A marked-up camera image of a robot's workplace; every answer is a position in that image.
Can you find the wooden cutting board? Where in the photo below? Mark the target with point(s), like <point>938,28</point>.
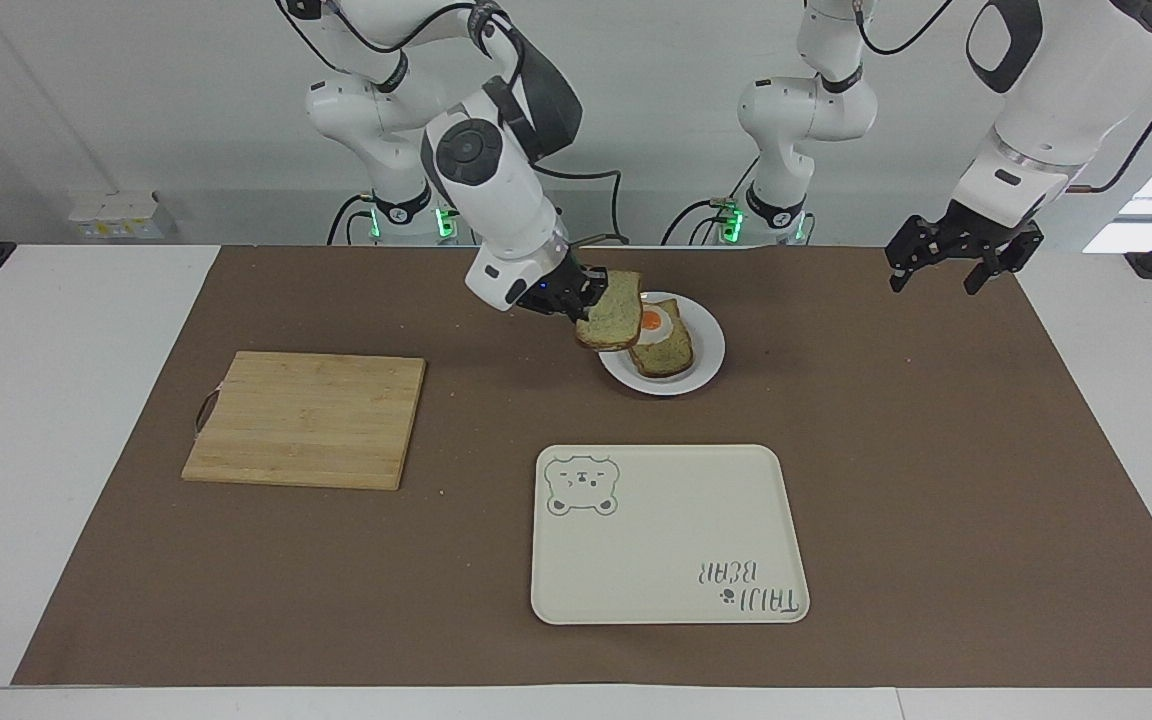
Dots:
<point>306,420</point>

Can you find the white round plate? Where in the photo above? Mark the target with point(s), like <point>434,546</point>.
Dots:
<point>707,350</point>

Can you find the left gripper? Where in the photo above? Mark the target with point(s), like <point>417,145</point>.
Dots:
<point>978,230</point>

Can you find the white wall socket box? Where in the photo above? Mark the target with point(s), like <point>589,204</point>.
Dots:
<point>121,215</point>

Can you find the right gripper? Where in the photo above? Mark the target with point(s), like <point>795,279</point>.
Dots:
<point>548,292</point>

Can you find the fried egg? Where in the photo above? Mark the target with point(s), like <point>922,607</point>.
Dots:
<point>652,322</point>

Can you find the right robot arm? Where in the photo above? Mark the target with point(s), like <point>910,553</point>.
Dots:
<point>496,200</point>

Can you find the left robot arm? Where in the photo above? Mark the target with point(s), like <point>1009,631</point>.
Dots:
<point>1066,90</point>

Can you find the brown bread slice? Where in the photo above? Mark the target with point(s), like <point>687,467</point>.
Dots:
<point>671,356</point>
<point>611,315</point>

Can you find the cream tray with bear print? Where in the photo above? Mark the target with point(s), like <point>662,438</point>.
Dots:
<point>666,540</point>

